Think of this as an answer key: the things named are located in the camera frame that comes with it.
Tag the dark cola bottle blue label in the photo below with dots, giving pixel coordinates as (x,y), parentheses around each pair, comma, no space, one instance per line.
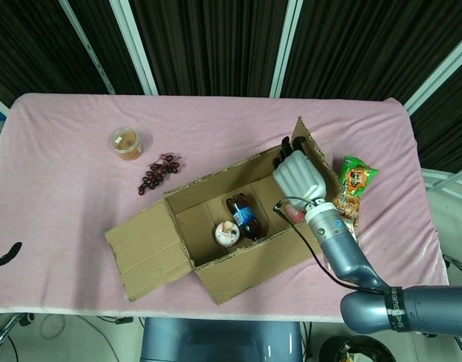
(245,218)

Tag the slanted white frame post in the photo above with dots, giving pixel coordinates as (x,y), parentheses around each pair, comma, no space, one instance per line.
(89,49)

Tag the pink tablecloth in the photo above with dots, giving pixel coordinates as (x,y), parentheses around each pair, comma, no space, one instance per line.
(65,188)

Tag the double white frame post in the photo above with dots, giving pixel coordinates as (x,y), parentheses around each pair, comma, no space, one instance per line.
(136,49)

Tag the clear plastic jar yellow contents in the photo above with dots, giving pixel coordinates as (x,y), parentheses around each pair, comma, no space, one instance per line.
(126,145)

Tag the pink transparent plastic bag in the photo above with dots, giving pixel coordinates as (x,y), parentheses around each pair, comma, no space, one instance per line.
(294,213)

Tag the metal chair frame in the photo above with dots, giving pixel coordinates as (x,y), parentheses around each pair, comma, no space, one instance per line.
(8,332)

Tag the small round pink-white cup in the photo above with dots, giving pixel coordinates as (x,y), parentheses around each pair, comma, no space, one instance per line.
(227,234)

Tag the grey-blue robot torso base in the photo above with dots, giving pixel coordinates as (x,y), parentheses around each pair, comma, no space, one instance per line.
(219,339)

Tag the black round bin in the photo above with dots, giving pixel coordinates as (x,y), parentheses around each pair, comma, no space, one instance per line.
(351,348)

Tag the white metal rack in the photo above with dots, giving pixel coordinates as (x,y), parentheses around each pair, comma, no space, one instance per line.
(441,184)

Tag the dark red grape bunch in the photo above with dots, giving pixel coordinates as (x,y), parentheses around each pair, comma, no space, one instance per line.
(155,177)

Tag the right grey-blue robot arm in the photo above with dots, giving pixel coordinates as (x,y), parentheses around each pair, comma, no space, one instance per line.
(347,256)

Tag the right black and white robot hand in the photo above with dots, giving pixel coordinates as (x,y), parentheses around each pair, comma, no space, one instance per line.
(300,175)

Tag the large brown cardboard box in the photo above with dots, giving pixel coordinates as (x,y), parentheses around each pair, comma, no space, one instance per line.
(147,249)

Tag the green snack bag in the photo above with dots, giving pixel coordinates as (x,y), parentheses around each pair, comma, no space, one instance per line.
(357,181)

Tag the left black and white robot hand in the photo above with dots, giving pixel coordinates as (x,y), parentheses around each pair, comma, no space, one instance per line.
(6,254)

